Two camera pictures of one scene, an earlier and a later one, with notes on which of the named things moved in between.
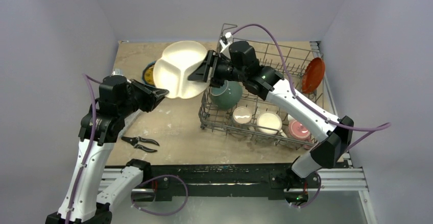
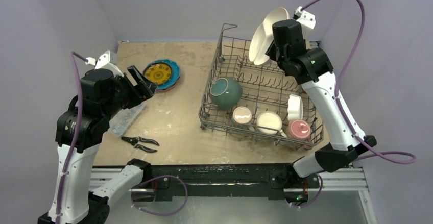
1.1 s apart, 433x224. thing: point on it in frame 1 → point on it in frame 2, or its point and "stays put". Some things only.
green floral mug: (269, 124) stays put
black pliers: (135, 141) stays put
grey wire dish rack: (236, 110) stays put
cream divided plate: (171, 72) → (263, 35)
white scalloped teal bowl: (226, 96) stays put
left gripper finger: (157, 94) → (146, 88)
